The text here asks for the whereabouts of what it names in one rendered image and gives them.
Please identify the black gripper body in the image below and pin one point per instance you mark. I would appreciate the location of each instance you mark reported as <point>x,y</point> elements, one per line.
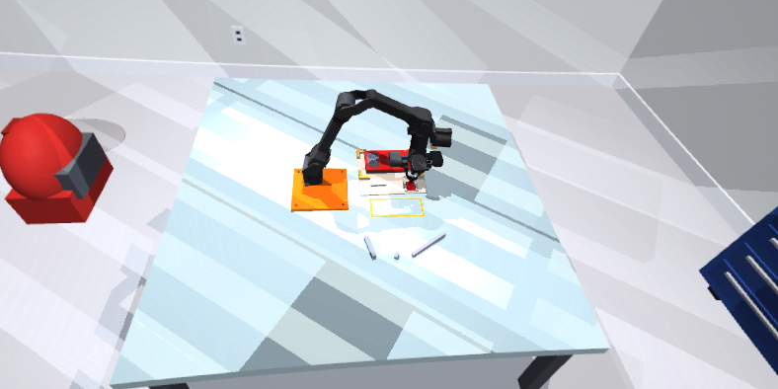
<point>397,160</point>

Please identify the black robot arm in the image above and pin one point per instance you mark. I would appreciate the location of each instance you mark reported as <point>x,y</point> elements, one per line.
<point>421,127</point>

